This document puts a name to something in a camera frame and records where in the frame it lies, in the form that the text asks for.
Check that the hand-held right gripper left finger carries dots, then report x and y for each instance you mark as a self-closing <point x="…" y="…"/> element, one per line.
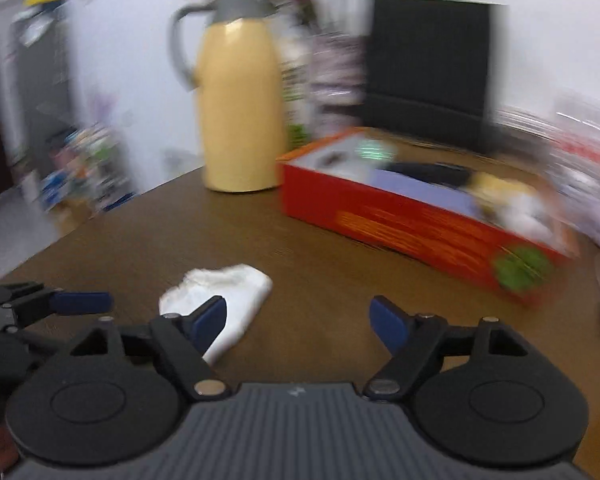
<point x="207" y="321"/>

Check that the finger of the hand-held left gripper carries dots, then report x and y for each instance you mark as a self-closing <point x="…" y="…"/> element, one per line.
<point x="10" y="292"/>
<point x="80" y="302"/>

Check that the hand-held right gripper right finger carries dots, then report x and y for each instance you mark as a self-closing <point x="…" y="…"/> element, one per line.
<point x="387" y="324"/>

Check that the white cloth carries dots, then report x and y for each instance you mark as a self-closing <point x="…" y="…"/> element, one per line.
<point x="230" y="292"/>

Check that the red cardboard box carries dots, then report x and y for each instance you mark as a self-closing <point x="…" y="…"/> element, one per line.
<point x="405" y="232"/>

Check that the purple cloth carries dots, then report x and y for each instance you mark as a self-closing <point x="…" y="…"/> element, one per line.
<point x="420" y="191"/>

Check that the navy zip pouch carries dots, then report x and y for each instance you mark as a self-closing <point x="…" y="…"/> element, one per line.
<point x="430" y="172"/>

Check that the yellow white plush toy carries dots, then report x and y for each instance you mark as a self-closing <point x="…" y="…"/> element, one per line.
<point x="510" y="200"/>

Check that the iridescent pouch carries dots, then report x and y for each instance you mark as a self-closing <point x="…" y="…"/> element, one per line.
<point x="375" y="150"/>

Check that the yellow thermos jug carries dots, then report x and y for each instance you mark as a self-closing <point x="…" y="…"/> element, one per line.
<point x="240" y="105"/>

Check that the white green bottle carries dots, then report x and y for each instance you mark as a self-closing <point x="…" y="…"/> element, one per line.
<point x="296" y="97"/>

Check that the mottled purple vase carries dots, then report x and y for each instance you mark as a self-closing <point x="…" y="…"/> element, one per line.
<point x="335" y="77"/>

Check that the black paper bag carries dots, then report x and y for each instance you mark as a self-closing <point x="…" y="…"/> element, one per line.
<point x="430" y="70"/>

